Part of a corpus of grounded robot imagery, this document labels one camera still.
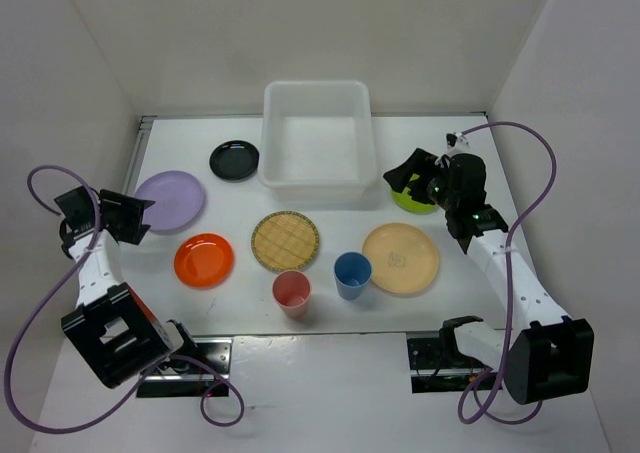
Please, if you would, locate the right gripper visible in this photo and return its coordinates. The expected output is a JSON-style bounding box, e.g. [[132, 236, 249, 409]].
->
[[383, 147, 459, 210]]

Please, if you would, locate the purple plate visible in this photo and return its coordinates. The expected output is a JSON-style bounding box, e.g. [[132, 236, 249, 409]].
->
[[135, 170, 205, 233]]

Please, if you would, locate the beige plate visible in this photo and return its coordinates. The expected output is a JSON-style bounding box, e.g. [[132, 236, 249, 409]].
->
[[362, 223, 440, 296]]

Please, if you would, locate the orange plate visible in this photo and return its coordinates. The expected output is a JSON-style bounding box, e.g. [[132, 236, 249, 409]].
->
[[173, 233, 235, 289]]

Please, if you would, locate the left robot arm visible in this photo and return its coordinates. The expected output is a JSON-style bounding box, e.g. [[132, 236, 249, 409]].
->
[[55, 186, 200, 389]]

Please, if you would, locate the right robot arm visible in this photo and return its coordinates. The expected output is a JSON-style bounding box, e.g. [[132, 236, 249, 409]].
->
[[383, 149, 594, 405]]

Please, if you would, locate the white plastic bin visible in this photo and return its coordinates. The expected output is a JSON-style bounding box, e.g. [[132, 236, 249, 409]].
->
[[258, 80, 378, 206]]

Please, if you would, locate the green plate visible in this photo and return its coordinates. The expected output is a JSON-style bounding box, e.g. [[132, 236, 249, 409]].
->
[[391, 186, 439, 215]]

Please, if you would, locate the blue cup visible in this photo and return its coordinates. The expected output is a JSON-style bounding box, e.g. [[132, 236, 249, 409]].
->
[[333, 252, 373, 301]]

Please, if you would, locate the black plate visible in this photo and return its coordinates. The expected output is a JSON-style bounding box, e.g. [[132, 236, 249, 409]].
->
[[209, 140, 259, 182]]

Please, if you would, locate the round bamboo mat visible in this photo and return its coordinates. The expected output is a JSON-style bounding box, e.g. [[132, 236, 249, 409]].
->
[[251, 211, 320, 273]]

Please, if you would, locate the pink cup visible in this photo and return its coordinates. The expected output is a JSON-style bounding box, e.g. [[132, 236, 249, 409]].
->
[[272, 270, 311, 319]]

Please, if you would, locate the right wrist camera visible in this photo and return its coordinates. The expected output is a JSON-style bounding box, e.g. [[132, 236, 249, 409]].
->
[[446, 132, 471, 157]]

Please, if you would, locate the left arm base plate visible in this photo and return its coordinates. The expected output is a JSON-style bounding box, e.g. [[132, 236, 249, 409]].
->
[[136, 337, 233, 399]]

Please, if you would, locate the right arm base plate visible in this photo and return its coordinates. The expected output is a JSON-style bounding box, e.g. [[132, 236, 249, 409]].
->
[[406, 332, 486, 394]]

